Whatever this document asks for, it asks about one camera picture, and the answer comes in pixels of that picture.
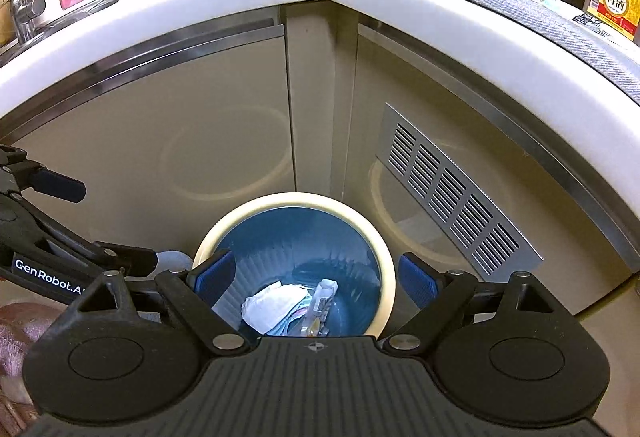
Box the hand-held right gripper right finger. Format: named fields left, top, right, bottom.
left=377, top=253, right=557, bottom=352

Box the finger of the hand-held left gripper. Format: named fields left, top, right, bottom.
left=10, top=200, right=158, bottom=277
left=0, top=144, right=87, bottom=204

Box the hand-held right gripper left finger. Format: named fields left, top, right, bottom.
left=64, top=249, right=252, bottom=354

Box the blue and white wrapper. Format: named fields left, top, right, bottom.
left=241, top=281, right=307, bottom=336

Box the blue trash bin cream rim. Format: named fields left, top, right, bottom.
left=192, top=192, right=397, bottom=338

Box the clear packet with white top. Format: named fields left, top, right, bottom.
left=300, top=279, right=341, bottom=337

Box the person's pink fuzzy clothing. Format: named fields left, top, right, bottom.
left=0, top=302, right=63, bottom=437

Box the silver cabinet vent grille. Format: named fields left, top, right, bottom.
left=376, top=103, right=543, bottom=283

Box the plain beige cabinet door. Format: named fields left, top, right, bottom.
left=0, top=20, right=296, bottom=270

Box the vented beige cabinet door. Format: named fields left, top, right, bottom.
left=350, top=22, right=640, bottom=318

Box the stainless steel sink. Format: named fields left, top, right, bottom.
left=0, top=0, right=128, bottom=58

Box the white printed paper sheet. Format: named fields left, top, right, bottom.
left=542, top=0, right=616, bottom=38

